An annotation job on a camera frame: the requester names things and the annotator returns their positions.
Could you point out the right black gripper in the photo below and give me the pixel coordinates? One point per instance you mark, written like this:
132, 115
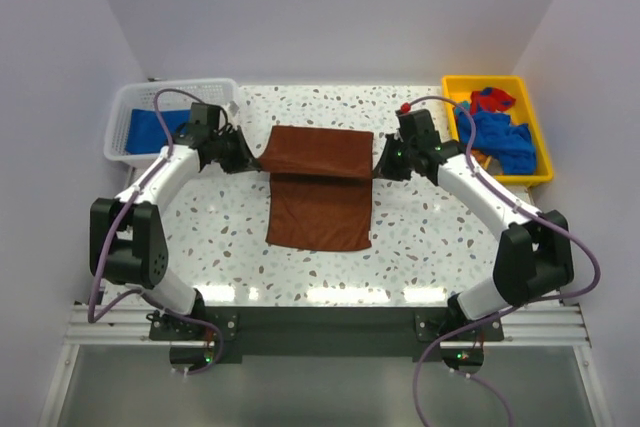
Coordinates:
386, 169

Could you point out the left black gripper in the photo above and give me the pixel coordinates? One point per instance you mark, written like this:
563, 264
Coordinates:
244, 161

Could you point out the brown towel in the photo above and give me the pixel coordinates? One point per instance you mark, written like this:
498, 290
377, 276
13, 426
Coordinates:
320, 188

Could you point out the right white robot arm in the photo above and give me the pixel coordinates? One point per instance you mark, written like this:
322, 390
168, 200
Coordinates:
534, 255

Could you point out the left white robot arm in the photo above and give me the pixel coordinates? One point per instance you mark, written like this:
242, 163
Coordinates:
127, 242

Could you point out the white plastic laundry basket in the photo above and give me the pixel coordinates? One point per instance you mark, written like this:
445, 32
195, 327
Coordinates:
217, 91

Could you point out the folded blue towel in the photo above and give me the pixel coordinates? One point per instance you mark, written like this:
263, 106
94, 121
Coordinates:
146, 135

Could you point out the red and blue cloth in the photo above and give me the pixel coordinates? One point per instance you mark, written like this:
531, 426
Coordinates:
491, 100

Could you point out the crumpled blue towel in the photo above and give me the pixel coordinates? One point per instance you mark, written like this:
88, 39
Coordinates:
510, 144

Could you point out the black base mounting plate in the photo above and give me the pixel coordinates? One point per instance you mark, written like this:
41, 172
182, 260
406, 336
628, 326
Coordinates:
227, 335

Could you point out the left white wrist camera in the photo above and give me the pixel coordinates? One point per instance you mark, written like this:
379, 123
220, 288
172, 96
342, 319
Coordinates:
233, 108

